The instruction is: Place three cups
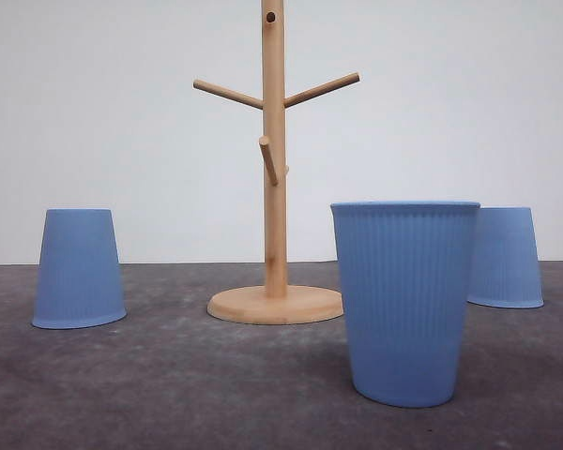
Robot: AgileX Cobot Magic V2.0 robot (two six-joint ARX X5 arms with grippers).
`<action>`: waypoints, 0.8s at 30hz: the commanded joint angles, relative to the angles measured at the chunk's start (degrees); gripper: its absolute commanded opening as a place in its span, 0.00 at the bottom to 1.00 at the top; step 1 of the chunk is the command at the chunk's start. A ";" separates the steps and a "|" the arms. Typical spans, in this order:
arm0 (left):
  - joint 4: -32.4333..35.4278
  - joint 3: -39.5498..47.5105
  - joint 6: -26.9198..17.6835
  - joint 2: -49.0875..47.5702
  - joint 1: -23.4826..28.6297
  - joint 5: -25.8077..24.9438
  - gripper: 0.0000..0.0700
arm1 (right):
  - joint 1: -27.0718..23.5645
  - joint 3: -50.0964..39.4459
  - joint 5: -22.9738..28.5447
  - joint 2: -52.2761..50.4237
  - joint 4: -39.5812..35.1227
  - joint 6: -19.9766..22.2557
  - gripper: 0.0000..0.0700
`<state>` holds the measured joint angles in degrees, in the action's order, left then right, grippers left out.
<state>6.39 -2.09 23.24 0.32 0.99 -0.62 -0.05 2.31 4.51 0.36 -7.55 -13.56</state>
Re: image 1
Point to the blue ribbed cup front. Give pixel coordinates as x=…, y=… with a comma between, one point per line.
x=408, y=267

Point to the blue ribbed cup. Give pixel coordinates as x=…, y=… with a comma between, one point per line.
x=408, y=267
x=77, y=282
x=505, y=271

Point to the wooden cup tree stand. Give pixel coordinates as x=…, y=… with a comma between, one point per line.
x=275, y=301

